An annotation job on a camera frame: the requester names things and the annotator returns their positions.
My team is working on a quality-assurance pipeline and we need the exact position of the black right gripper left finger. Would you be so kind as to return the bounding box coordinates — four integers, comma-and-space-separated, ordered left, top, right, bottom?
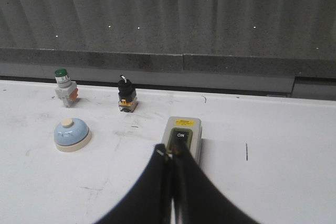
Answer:
97, 143, 172, 223

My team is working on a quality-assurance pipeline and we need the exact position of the black selector switch yellow base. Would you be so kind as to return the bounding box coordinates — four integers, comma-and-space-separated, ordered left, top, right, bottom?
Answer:
118, 75, 138, 113

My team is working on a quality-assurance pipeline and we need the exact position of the green pushbutton switch white body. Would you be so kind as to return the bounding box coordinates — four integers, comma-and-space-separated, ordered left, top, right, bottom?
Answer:
55, 69, 78, 108

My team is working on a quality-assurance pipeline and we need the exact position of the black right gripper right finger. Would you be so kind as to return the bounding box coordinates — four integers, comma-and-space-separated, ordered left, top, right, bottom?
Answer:
172, 140, 257, 223

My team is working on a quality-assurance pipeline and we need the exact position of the blue call bell cream base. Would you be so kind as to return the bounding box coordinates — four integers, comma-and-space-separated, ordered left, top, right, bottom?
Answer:
54, 118, 92, 153

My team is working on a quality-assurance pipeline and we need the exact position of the grey on off switch box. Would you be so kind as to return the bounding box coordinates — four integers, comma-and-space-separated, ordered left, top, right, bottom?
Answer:
162, 116, 202, 163

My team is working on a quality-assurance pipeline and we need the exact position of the grey stone counter ledge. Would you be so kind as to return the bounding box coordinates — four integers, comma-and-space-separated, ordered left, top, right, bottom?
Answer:
0, 0, 336, 101

